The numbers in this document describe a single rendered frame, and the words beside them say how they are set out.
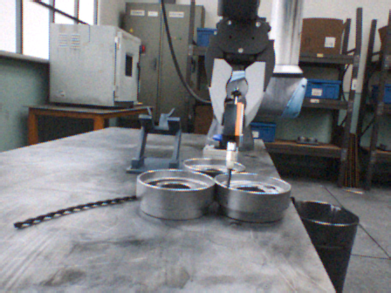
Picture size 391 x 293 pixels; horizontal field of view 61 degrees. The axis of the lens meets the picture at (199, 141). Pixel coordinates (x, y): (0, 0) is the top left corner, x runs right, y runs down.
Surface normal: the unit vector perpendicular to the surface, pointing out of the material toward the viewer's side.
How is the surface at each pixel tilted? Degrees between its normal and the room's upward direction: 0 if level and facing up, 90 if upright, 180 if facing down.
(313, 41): 93
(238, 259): 0
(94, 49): 90
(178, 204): 90
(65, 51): 90
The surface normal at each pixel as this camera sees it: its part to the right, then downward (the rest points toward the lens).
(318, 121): -0.12, 0.13
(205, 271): 0.07, -0.99
